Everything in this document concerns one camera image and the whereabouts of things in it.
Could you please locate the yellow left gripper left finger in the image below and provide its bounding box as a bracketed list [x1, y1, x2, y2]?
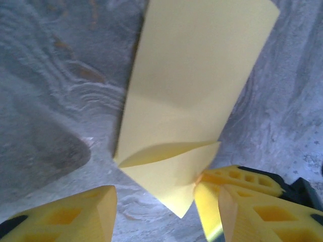
[0, 185, 118, 242]

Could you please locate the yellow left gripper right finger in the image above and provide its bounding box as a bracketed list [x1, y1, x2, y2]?
[218, 186, 323, 242]

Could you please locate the yellow square paper sheet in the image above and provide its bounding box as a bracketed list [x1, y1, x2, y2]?
[113, 0, 281, 219]

